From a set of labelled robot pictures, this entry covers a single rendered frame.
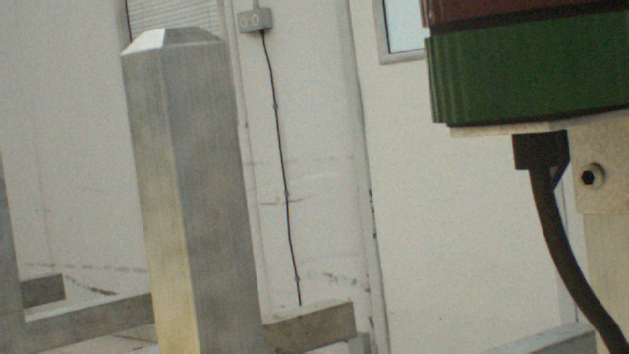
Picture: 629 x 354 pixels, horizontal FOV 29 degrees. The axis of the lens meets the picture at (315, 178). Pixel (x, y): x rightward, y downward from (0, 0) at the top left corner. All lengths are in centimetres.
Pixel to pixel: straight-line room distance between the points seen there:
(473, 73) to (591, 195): 7
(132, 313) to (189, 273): 62
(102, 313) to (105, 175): 499
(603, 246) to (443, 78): 8
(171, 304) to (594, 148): 25
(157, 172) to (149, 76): 4
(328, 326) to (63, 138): 553
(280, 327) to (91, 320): 25
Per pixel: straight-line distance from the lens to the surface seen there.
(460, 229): 419
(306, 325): 94
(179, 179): 52
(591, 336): 78
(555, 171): 116
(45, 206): 675
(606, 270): 36
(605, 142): 35
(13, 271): 76
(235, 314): 54
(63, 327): 111
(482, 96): 30
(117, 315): 113
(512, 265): 405
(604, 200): 35
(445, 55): 30
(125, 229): 602
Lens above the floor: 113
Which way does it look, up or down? 4 degrees down
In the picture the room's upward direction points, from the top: 7 degrees counter-clockwise
